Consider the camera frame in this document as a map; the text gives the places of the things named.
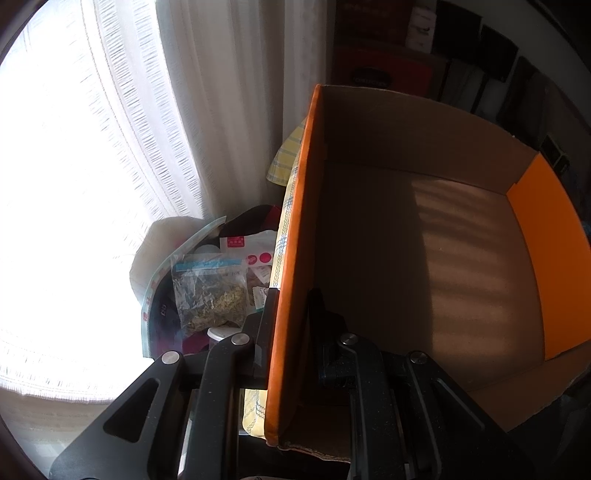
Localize white sheer curtain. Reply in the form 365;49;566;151
1;1;335;401

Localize herb zip bag by window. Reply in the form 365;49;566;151
171;253;249;337

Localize white pink snack packet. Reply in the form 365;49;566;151
221;230;276;314

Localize yellow plaid bed cover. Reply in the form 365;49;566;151
242;119;307;439

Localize clear round plastic jar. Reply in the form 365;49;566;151
207;326;242;351

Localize orange cardboard box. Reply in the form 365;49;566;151
264;85;590;459

